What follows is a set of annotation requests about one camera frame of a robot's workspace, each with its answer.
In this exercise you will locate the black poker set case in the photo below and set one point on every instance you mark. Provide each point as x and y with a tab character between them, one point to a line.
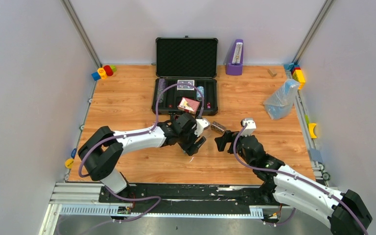
186	59

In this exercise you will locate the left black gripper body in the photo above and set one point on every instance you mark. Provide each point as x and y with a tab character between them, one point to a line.
190	140

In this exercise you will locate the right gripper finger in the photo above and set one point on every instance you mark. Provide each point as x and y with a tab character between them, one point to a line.
221	142
229	133

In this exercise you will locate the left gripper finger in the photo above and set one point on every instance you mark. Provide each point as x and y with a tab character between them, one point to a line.
185	147
195	146

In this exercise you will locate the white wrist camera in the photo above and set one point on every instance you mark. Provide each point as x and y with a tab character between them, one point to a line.
248	126
201	125

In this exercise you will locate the yellow blue round tags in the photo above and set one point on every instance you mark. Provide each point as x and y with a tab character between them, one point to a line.
70	160

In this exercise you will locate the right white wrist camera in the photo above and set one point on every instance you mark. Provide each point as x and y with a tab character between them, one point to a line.
248	126

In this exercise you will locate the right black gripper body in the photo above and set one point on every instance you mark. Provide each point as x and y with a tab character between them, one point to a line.
231	139

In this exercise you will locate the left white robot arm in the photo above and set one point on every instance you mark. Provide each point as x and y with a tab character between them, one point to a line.
101	152

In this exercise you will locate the light blue chip stack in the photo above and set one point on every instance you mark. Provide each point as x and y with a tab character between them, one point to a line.
200	93

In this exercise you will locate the small wooden block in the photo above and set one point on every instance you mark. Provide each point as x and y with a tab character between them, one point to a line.
272	72

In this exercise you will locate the blue playing card deck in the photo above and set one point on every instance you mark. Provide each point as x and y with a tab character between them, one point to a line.
185	85

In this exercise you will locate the purple chip stack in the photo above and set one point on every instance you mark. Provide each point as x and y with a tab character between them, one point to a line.
161	85

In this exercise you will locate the brown chip stack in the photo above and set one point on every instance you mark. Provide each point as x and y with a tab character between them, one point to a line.
217	127

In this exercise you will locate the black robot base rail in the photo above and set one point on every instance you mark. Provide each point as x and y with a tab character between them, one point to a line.
167	200

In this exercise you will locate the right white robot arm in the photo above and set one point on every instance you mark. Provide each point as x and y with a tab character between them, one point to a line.
344	213

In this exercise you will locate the coloured toy cylinders cluster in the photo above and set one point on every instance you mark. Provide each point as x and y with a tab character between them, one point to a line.
104	72

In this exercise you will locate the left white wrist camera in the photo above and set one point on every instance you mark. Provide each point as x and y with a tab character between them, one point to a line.
201	125

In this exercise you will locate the red playing card box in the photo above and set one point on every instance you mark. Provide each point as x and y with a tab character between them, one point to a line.
189	105

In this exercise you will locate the clear plastic bag blue contents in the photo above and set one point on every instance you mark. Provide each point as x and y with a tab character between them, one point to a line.
279	104

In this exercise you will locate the purple metronome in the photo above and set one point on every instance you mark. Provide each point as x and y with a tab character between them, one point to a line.
234	62

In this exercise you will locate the coloured toy blocks stack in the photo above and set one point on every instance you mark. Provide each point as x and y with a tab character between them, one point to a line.
296	73

